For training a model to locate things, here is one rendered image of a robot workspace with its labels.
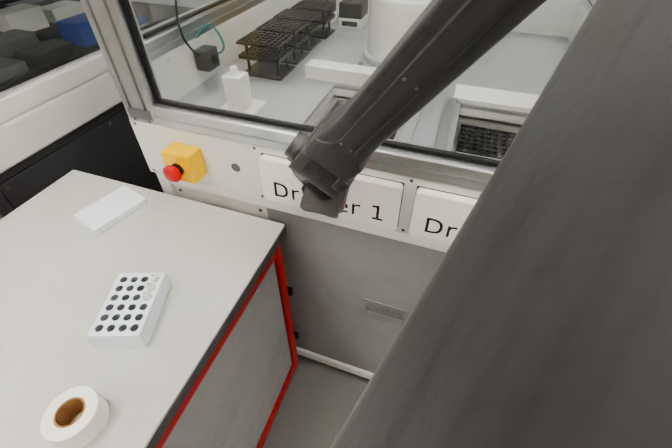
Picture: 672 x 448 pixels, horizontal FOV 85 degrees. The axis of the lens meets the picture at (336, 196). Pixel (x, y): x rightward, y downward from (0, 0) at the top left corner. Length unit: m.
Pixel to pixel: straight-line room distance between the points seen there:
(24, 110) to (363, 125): 1.00
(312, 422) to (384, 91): 1.24
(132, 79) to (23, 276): 0.44
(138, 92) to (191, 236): 0.32
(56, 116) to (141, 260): 0.55
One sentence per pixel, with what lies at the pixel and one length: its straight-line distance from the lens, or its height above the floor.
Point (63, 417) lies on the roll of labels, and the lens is 0.71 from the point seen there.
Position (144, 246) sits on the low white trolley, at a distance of 0.88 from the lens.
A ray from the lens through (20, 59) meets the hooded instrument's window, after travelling 1.23.
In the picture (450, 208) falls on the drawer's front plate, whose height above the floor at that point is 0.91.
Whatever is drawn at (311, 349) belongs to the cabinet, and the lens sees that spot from 1.38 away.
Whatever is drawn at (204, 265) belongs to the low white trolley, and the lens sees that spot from 0.80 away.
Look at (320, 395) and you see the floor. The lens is 1.44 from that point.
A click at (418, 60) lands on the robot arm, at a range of 0.28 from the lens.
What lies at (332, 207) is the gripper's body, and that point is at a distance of 0.59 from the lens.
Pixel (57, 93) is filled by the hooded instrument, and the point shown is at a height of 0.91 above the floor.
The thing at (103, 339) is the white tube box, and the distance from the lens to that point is 0.74.
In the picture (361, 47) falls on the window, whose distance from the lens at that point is 0.60.
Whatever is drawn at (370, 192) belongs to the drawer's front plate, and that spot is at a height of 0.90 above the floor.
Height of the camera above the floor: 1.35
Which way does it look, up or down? 41 degrees down
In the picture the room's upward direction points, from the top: straight up
